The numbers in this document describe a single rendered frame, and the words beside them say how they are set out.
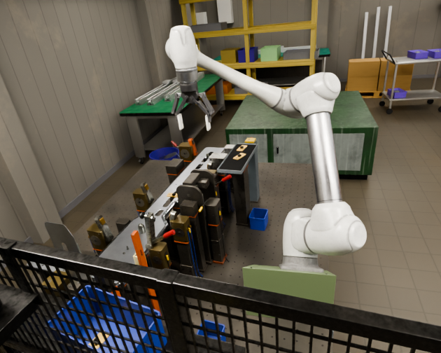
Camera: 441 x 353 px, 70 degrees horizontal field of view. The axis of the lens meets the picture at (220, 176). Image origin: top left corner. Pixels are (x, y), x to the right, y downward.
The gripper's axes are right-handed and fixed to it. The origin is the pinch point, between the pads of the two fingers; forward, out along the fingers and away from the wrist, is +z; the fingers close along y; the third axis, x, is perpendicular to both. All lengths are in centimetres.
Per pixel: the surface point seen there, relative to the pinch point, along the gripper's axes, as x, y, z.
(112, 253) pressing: 40, 30, 46
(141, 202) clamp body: -2, 41, 47
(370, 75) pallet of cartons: -580, -114, 100
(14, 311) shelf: 98, -3, 3
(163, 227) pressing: 17, 16, 46
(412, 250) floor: -114, -127, 146
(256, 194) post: -57, -12, 69
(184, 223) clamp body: 20.4, 2.2, 39.2
